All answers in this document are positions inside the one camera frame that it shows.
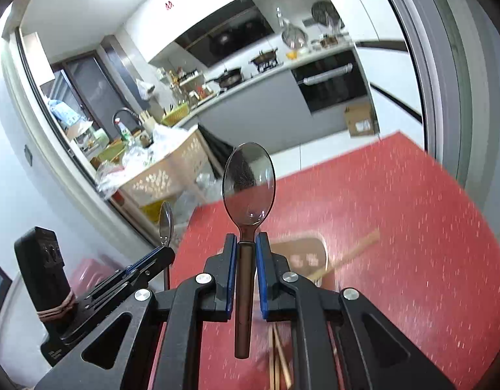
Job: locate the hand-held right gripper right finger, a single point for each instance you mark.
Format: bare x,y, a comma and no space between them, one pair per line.
262,280

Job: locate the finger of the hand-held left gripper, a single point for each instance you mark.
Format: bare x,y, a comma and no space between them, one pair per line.
156,262
146,256

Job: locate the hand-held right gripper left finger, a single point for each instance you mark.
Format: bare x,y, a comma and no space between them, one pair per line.
232,276

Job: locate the small metal spoon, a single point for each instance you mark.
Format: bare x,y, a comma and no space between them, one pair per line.
166,221

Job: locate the wooden chopstick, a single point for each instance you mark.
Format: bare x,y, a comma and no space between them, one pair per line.
351,252
282,367
271,365

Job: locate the pink plastic stool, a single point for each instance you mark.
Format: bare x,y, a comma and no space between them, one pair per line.
95,272

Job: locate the clear plastic bag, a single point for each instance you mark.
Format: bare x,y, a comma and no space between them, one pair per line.
201,195

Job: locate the beige plastic basket cart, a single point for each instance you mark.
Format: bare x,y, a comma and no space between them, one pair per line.
172,166

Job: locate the spray bottle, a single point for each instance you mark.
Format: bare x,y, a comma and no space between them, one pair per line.
123,130

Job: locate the beige knife block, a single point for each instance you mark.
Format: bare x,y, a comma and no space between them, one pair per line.
148,124

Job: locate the green colander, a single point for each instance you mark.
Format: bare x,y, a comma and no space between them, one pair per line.
174,115

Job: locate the black kitchen faucet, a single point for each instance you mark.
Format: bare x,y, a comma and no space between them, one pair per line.
126,111

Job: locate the white hanging plastic bag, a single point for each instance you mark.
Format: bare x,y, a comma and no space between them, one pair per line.
145,89

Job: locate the grey base cabinets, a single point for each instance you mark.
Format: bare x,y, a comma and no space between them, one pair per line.
254,109

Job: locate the spice rack with bottles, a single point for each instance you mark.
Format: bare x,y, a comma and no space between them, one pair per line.
189,85

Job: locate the cardboard box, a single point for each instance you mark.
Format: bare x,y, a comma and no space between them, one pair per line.
359,120

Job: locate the black wok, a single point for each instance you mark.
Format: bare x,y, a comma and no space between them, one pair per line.
229,78

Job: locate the black built-in oven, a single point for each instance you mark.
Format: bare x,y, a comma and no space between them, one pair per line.
331,85

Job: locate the brown cooking pot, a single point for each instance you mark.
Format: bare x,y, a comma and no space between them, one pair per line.
266,59

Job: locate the yellow bowl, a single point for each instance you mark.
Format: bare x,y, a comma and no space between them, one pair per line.
292,54

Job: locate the black range hood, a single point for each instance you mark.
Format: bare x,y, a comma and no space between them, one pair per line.
225,36

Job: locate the white refrigerator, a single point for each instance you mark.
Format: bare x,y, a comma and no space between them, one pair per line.
388,69

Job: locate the round patterned trivet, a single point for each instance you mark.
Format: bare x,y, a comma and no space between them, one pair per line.
294,35

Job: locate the round black steamer rack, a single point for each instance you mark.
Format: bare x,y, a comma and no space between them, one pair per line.
325,12

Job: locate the black wall switch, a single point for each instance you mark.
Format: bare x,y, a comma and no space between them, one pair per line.
29,156

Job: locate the red paper wall decoration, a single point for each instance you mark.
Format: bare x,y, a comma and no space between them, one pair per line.
169,5

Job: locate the grey sliding door frame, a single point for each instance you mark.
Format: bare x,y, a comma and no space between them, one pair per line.
436,69

